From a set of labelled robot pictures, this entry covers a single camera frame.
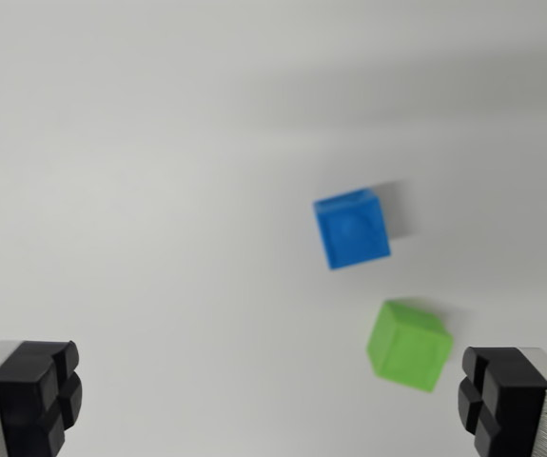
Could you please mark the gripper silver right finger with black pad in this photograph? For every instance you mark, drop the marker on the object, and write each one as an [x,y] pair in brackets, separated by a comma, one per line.
[515,400]

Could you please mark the green cube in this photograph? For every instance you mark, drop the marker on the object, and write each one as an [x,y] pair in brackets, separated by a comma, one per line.
[407,347]

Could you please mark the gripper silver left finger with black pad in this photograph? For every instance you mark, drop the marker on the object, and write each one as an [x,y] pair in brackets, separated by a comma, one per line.
[21,400]

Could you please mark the blue cube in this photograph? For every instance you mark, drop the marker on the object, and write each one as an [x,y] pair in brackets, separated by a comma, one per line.
[352,230]

